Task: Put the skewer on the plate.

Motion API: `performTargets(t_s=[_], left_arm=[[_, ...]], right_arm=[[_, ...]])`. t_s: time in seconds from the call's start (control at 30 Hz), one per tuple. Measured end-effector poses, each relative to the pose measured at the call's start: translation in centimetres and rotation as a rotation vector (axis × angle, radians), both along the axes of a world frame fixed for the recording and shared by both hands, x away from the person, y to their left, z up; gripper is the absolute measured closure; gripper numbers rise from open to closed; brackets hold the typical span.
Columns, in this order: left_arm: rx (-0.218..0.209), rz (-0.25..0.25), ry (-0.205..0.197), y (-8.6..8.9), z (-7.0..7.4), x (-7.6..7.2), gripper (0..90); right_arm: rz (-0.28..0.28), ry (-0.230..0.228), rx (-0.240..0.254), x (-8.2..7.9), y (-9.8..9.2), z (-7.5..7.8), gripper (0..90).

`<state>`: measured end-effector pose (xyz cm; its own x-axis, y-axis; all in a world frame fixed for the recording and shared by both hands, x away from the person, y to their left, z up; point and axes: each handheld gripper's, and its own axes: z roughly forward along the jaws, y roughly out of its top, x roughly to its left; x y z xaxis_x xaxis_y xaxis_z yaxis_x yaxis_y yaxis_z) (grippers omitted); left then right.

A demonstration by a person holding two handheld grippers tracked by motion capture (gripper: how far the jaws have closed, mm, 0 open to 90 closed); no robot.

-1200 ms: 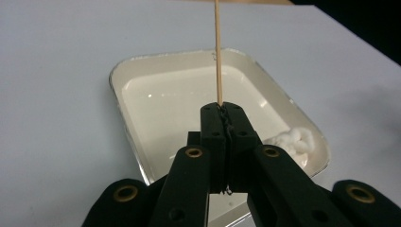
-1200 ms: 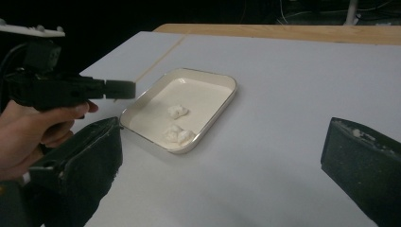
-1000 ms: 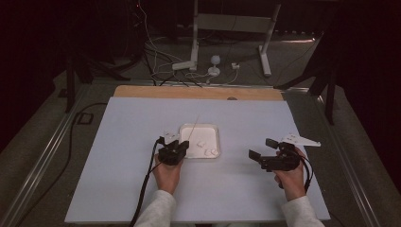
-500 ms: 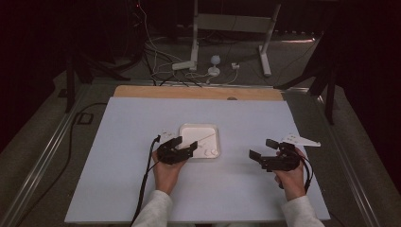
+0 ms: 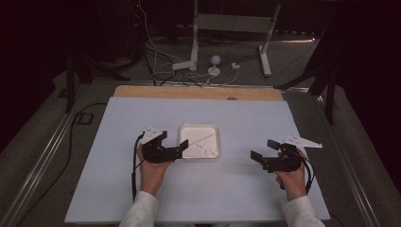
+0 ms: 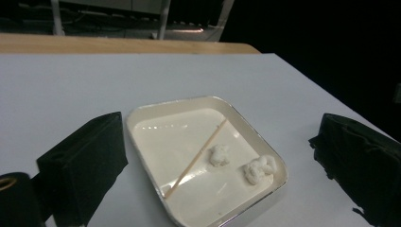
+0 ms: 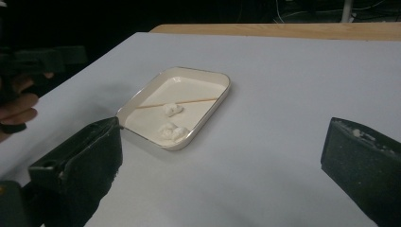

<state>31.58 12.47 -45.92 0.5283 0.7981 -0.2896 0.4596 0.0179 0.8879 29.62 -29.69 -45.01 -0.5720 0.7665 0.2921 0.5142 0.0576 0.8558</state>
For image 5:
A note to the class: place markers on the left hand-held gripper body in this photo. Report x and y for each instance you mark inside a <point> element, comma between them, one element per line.
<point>157,154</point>

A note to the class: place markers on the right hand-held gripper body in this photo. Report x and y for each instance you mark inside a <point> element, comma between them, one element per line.
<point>283,162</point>

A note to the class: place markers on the white power strip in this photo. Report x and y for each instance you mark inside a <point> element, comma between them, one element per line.
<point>183,65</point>

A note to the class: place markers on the metal floor rail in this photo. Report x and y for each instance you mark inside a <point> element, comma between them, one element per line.
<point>41,160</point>
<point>350,164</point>

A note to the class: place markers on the person's right hand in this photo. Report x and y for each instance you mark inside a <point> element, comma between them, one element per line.
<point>294,183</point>

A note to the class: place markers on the person's left hand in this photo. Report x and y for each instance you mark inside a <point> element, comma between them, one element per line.
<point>151,176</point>

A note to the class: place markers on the white table cover sheet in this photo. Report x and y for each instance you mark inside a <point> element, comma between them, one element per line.
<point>151,113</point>

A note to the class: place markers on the white round webcam on base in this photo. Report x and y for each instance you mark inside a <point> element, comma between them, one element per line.
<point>215,60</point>

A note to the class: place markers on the black square floor socket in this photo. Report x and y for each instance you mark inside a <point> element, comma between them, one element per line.
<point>85,118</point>

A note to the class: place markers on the white square tray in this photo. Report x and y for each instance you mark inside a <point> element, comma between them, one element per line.
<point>197,132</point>

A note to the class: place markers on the small white marshmallow piece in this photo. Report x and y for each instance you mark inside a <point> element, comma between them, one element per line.
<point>200,144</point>
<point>208,153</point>
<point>214,152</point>

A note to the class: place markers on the thin wooden skewer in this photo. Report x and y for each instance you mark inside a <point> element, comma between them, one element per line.
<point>203,139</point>

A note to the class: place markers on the small white plug adapter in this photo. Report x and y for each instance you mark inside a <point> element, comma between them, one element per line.
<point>235,66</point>

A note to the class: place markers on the white metal stand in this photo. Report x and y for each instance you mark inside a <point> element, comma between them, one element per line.
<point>233,22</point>

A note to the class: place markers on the black tripod stand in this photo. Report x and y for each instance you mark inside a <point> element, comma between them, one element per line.
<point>329,94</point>
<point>70,82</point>

